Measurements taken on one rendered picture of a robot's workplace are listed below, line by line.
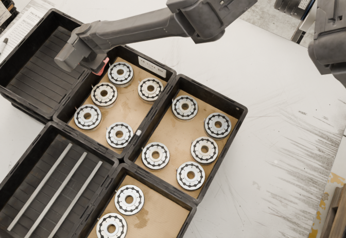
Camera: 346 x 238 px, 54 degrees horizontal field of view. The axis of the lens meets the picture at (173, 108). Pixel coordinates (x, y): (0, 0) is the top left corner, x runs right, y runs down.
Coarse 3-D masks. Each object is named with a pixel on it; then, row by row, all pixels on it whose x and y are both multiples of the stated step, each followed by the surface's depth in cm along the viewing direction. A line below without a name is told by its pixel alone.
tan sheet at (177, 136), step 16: (176, 96) 136; (192, 96) 136; (208, 112) 133; (160, 128) 130; (176, 128) 130; (192, 128) 130; (176, 144) 128; (224, 144) 128; (176, 160) 125; (192, 160) 126; (160, 176) 123; (192, 176) 123; (208, 176) 123; (192, 192) 121
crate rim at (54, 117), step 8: (128, 48) 132; (144, 56) 131; (160, 64) 131; (88, 72) 127; (176, 72) 129; (80, 80) 126; (168, 80) 127; (72, 96) 123; (160, 96) 124; (64, 104) 123; (56, 112) 120; (56, 120) 119; (144, 120) 120; (80, 136) 117; (136, 136) 118; (96, 144) 116; (128, 144) 117; (112, 152) 115
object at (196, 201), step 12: (156, 108) 122; (240, 108) 124; (240, 120) 122; (144, 132) 119; (132, 144) 117; (228, 144) 118; (216, 168) 114; (156, 180) 112; (180, 192) 112; (204, 192) 111
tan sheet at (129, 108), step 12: (120, 60) 141; (144, 72) 139; (132, 84) 137; (120, 96) 135; (132, 96) 135; (120, 108) 133; (132, 108) 133; (144, 108) 133; (72, 120) 130; (108, 120) 131; (120, 120) 131; (132, 120) 131; (84, 132) 128; (96, 132) 129; (108, 144) 127
